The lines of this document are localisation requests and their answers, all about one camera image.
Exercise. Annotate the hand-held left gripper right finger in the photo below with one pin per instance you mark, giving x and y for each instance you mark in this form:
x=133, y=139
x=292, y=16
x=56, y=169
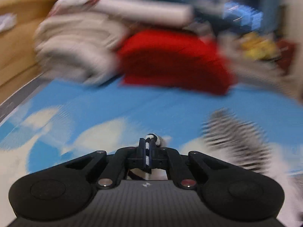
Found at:
x=153, y=147

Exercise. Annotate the yellow object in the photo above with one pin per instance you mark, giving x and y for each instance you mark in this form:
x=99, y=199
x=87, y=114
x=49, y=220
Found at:
x=259, y=46

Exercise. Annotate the beige folded blanket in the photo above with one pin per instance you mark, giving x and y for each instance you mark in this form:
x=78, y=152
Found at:
x=75, y=49

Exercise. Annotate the white rolled cloth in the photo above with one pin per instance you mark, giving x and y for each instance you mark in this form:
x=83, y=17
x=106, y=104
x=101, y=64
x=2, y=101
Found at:
x=146, y=10

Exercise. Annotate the black white striped zip jacket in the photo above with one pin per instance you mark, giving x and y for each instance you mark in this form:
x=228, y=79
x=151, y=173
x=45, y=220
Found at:
x=236, y=141

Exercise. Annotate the blue plastic basket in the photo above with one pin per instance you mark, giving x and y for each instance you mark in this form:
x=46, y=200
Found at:
x=243, y=15

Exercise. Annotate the wooden bed frame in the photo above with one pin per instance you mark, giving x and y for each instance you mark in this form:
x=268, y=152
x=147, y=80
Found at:
x=21, y=45

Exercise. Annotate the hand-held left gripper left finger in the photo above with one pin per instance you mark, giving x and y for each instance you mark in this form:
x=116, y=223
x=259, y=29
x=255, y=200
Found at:
x=141, y=146

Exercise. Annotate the blue fan-patterned bed sheet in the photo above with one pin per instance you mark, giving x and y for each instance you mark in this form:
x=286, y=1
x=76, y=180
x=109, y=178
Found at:
x=142, y=106

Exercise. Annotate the white paper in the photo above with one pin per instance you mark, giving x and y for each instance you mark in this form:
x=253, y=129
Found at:
x=7, y=22

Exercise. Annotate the red folded blanket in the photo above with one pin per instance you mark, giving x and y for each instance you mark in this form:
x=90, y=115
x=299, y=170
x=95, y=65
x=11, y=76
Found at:
x=175, y=59

